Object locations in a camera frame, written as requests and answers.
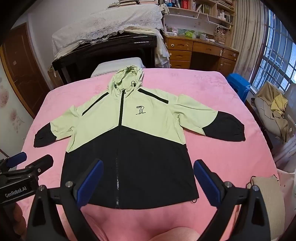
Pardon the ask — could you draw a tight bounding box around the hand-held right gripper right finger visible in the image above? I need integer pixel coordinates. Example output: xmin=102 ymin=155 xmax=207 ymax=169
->
xmin=194 ymin=159 xmax=275 ymax=241

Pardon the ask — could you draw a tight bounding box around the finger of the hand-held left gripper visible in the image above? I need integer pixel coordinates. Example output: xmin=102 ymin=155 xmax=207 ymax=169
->
xmin=22 ymin=154 xmax=54 ymax=181
xmin=0 ymin=152 xmax=27 ymax=173

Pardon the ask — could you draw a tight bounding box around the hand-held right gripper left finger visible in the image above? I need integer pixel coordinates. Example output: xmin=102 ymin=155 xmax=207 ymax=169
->
xmin=26 ymin=159 xmax=104 ymax=241

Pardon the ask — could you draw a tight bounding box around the green and black hooded jacket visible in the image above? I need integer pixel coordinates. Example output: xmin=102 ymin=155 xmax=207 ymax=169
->
xmin=33 ymin=65 xmax=246 ymax=210

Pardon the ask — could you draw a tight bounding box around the chair with draped clothes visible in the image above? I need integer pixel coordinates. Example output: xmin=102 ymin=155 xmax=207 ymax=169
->
xmin=251 ymin=81 xmax=290 ymax=142

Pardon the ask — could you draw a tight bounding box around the pink fleece blanket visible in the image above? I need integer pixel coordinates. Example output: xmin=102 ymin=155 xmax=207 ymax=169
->
xmin=16 ymin=68 xmax=281 ymax=241

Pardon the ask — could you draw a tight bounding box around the beige knitted cloth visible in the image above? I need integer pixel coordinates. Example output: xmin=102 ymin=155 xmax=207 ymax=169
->
xmin=246 ymin=176 xmax=286 ymax=223

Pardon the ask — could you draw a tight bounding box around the cardboard box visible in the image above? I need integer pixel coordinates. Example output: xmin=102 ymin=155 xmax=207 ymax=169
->
xmin=47 ymin=66 xmax=65 ymax=88

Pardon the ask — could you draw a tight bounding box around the brown wooden door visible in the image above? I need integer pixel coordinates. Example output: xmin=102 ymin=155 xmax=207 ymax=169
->
xmin=0 ymin=23 xmax=50 ymax=119

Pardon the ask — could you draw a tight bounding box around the blue plastic stool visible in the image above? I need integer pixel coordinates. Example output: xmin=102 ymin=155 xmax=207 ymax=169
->
xmin=227 ymin=73 xmax=252 ymax=103

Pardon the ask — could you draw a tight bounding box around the white pillow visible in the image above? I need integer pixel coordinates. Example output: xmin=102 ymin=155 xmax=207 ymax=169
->
xmin=90 ymin=57 xmax=145 ymax=78

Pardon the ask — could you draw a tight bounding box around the wooden desk with drawers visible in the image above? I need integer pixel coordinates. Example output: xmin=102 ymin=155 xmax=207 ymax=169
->
xmin=164 ymin=35 xmax=239 ymax=75

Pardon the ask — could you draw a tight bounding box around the barred window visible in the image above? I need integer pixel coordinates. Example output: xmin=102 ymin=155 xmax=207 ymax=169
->
xmin=251 ymin=22 xmax=296 ymax=94

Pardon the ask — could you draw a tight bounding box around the cream cloth under lace cover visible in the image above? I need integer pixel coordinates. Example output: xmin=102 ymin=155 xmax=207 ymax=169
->
xmin=120 ymin=25 xmax=170 ymax=69

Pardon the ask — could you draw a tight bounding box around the beige curtain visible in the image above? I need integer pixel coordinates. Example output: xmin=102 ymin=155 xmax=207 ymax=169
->
xmin=231 ymin=0 xmax=271 ymax=78

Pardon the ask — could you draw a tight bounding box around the white lace piano cover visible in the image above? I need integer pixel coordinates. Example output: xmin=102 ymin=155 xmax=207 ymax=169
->
xmin=51 ymin=3 xmax=164 ymax=58

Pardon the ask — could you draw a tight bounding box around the wooden bookshelf with books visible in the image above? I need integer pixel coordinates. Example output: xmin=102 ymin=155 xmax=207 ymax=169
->
xmin=161 ymin=0 xmax=235 ymax=29

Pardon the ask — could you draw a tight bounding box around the white wire basket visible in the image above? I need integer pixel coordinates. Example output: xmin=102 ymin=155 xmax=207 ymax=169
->
xmin=196 ymin=10 xmax=232 ymax=30

